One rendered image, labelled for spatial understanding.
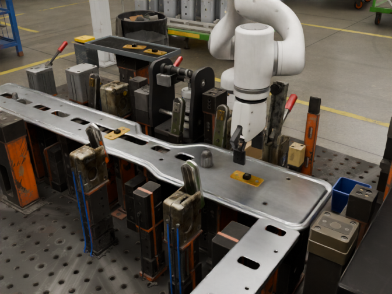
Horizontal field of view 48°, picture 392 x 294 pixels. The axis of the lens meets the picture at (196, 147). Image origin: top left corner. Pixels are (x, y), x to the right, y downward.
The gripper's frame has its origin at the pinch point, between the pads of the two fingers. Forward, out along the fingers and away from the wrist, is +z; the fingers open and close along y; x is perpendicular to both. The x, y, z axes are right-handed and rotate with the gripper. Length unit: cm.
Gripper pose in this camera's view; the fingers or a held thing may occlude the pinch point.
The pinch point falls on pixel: (248, 152)
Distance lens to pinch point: 111.2
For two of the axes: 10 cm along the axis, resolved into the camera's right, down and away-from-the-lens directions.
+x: 8.2, 2.7, -5.1
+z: 0.2, 8.7, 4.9
